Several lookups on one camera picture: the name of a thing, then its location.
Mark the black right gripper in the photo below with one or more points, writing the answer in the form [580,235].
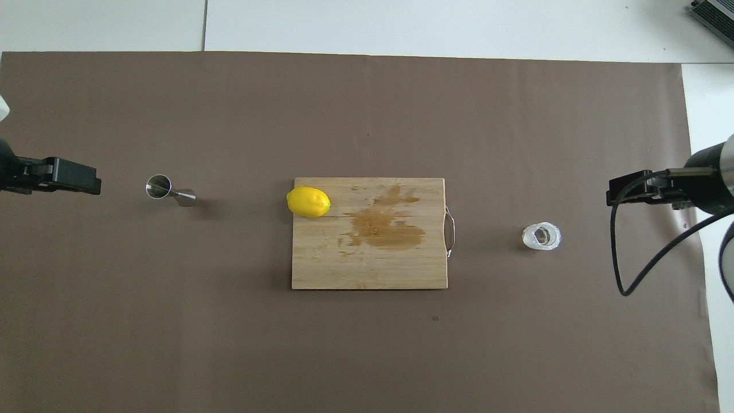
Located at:
[705,183]

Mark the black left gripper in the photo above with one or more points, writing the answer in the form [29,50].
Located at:
[7,169]

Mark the steel double jigger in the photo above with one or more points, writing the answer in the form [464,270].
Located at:
[159,187]

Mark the small clear glass cup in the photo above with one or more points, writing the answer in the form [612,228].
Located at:
[542,236]

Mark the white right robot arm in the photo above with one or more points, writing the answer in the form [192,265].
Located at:
[729,172]

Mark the grey ribbed metal device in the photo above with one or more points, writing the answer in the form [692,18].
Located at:
[717,11]

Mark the brown paper table mat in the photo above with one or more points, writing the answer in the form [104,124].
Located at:
[229,344]

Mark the yellow lemon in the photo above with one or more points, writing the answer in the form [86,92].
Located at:
[308,202]

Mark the wooden cutting board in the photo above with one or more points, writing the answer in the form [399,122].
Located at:
[321,264]

